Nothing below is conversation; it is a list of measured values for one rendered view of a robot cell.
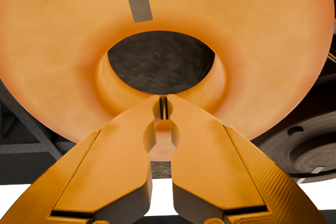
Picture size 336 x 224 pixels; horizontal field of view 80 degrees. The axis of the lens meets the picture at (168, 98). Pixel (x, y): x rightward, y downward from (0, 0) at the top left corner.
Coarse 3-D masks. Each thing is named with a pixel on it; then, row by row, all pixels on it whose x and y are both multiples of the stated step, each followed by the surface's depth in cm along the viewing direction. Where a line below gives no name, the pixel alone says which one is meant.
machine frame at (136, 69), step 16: (144, 32) 45; (160, 32) 45; (176, 32) 45; (112, 48) 48; (128, 48) 48; (144, 48) 48; (160, 48) 48; (176, 48) 48; (192, 48) 48; (208, 48) 48; (112, 64) 51; (128, 64) 51; (144, 64) 51; (160, 64) 52; (176, 64) 52; (192, 64) 52; (128, 80) 55; (144, 80) 55; (160, 80) 55; (176, 80) 55; (192, 80) 56; (160, 176) 98
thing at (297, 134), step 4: (292, 128) 32; (296, 128) 32; (300, 128) 32; (288, 132) 32; (292, 132) 32; (296, 132) 31; (300, 132) 31; (292, 136) 32; (296, 136) 32; (300, 136) 32
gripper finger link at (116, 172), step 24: (120, 120) 10; (144, 120) 10; (96, 144) 8; (120, 144) 8; (144, 144) 9; (96, 168) 7; (120, 168) 7; (144, 168) 7; (72, 192) 6; (96, 192) 6; (120, 192) 6; (144, 192) 7; (96, 216) 6; (120, 216) 7
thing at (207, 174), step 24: (168, 96) 12; (168, 120) 12; (192, 120) 10; (216, 120) 10; (192, 144) 8; (216, 144) 8; (192, 168) 7; (216, 168) 7; (240, 168) 7; (192, 192) 6; (216, 192) 6; (240, 192) 6; (192, 216) 7; (216, 216) 6
